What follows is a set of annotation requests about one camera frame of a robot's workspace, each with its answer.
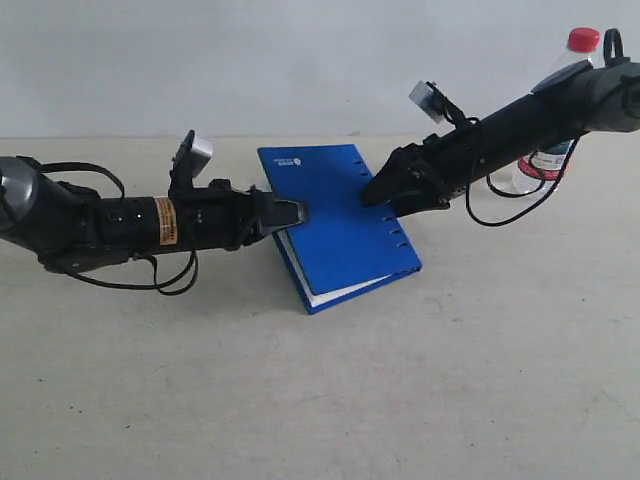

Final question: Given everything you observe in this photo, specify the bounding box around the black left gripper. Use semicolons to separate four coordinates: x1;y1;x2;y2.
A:
169;179;309;251

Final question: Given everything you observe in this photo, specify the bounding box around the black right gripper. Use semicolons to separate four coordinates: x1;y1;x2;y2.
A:
359;119;491;217

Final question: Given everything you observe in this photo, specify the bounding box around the blue ring binder notebook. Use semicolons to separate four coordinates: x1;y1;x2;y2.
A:
257;144;422;314

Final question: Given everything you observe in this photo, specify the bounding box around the clear water bottle red cap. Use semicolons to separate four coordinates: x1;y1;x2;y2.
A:
486;27;600;200

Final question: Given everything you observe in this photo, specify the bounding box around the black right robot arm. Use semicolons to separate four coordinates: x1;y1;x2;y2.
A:
359;57;639;217

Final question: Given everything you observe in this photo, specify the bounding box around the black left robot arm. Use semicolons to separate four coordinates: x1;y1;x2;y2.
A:
1;154;309;274

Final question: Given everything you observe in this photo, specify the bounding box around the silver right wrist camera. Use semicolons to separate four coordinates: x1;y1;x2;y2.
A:
409;81;478;129

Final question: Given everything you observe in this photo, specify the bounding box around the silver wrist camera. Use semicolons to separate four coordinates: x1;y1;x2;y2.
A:
169;130;213;192
409;81;478;129

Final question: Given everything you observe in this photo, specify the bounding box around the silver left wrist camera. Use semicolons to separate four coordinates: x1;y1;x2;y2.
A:
169;130;213;192

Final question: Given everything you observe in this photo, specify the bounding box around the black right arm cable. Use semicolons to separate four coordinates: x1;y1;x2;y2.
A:
464;134;584;227

